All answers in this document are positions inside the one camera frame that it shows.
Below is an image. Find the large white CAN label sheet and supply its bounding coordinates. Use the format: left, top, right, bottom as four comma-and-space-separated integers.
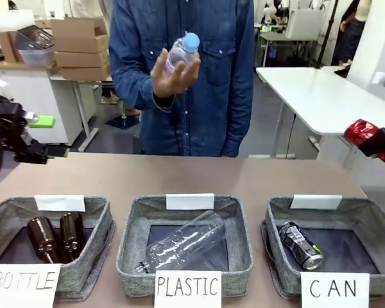
300, 271, 371, 308

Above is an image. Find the person right forearm denim sleeve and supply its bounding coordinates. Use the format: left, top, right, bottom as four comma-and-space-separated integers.
110, 64, 176, 112

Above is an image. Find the person right hand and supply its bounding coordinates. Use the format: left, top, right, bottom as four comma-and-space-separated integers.
150, 47, 201, 99

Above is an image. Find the crushed black can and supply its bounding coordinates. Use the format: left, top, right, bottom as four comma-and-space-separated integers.
277, 220, 325, 271

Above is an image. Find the crushed red can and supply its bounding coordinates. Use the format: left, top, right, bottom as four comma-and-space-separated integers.
344, 119, 385, 169

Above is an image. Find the small white PLASTIC tent card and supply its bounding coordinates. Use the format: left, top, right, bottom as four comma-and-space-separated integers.
166, 192, 216, 211

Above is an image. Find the flat cardboard box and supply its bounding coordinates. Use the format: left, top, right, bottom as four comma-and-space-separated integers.
53, 50, 110, 69
60, 65, 112, 81

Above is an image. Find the clear plastic storage bin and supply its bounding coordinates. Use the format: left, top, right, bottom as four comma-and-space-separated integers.
13, 26, 56, 67

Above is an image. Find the large white BOTTLE label sheet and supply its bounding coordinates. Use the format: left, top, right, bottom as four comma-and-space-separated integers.
0, 263, 64, 308

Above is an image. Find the large clear plastic bottle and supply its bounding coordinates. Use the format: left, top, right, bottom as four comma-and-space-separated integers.
137, 210, 227, 275

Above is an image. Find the brown glass bottle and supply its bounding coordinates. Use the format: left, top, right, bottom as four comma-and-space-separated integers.
26, 216, 60, 264
59, 211, 86, 264

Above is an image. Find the person in denim shirt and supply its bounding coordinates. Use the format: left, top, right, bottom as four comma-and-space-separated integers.
108, 0, 256, 158

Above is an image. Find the grey felt can basket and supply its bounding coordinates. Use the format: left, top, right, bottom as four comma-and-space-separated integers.
261, 196, 385, 301

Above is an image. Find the white desk with metal legs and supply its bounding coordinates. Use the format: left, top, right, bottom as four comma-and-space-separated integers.
255, 65, 385, 158

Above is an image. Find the large open cardboard box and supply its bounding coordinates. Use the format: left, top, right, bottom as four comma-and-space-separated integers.
50, 17, 109, 54

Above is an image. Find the grey background desk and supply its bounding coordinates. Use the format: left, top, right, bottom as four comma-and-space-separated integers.
259, 31, 319, 68

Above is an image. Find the person left forearm denim sleeve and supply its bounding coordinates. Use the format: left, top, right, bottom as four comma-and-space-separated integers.
223, 83, 256, 158

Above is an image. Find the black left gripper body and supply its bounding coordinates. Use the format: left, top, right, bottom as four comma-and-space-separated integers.
0, 92, 31, 152

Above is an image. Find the large white PLASTIC label sheet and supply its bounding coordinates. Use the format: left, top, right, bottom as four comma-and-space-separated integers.
153, 269, 223, 308

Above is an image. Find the black tripod pole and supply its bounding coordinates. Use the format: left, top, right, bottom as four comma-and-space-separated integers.
316, 0, 340, 69

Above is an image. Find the white-legged background table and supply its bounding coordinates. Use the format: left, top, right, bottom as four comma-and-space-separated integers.
49, 74, 114, 153

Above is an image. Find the white box on background desk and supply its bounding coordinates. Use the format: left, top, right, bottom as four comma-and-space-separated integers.
286, 7, 329, 41

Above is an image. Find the small white BOTTLE tent card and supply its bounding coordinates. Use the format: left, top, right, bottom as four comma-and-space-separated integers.
34, 194, 87, 213

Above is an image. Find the small white CAN tent card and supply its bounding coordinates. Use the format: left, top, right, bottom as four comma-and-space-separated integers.
289, 194, 343, 211

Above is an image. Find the grey felt plastic basket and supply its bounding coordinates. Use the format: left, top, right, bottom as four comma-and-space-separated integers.
115, 194, 255, 299

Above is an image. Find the blue object on floor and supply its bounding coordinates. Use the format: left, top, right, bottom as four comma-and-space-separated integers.
105, 115, 142, 130

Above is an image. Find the small cardboard box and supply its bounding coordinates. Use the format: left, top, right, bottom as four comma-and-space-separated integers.
0, 30, 24, 64

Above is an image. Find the small bottle with blue cap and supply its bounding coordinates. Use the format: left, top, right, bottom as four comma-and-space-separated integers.
165, 31, 201, 78

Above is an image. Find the grey felt bottle basket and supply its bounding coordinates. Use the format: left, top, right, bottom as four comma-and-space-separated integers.
0, 196, 116, 303

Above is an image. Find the background person in dark clothes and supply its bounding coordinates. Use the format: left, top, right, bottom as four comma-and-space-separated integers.
331, 0, 367, 67

